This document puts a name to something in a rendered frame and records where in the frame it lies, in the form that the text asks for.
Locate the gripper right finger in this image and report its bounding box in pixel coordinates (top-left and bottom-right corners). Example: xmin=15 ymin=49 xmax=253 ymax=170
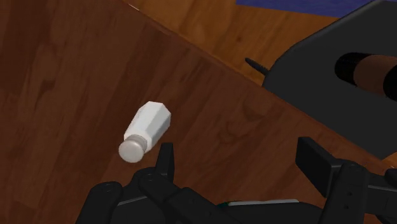
xmin=295 ymin=136 xmax=397 ymax=224

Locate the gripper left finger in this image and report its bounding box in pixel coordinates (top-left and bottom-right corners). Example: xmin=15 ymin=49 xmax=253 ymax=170
xmin=76 ymin=142 xmax=237 ymax=224

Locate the blue rug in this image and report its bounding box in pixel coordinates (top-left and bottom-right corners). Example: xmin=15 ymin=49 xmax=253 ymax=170
xmin=235 ymin=0 xmax=373 ymax=18

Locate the black threaded rod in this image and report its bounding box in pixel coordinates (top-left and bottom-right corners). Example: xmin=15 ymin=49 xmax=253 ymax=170
xmin=244 ymin=57 xmax=270 ymax=76

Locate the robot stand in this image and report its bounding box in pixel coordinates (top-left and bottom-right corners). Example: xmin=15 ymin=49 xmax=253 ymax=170
xmin=261 ymin=0 xmax=397 ymax=160

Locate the white shaker with grey cap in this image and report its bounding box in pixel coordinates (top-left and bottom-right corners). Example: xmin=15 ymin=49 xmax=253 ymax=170
xmin=118 ymin=101 xmax=172 ymax=164

